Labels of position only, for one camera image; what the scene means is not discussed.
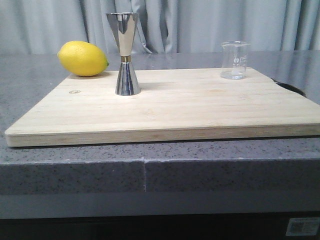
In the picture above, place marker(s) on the small glass beaker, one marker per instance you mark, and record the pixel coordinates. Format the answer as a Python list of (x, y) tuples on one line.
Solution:
[(234, 59)]

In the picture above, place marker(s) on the steel hourglass jigger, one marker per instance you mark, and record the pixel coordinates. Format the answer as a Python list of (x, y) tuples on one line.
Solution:
[(123, 26)]

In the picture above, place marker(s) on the wooden cutting board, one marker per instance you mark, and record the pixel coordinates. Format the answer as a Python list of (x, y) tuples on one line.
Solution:
[(173, 105)]

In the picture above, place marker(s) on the yellow lemon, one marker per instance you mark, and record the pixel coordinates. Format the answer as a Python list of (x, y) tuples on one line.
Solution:
[(82, 58)]

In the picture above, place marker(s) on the grey curtain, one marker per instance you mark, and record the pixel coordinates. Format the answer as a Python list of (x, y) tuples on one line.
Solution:
[(165, 26)]

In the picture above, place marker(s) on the white QR label sticker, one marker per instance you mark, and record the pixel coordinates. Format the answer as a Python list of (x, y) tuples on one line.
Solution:
[(302, 226)]

